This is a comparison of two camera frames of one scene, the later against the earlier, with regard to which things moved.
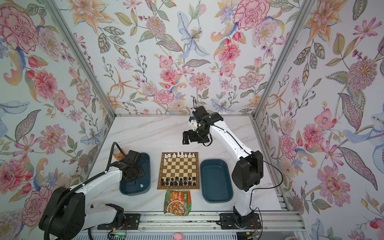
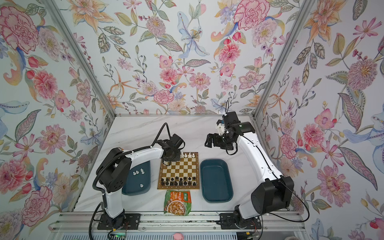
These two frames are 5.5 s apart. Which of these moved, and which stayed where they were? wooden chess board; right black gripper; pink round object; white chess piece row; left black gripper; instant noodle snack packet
Moved: right black gripper; left black gripper
Stayed: wooden chess board; white chess piece row; instant noodle snack packet; pink round object
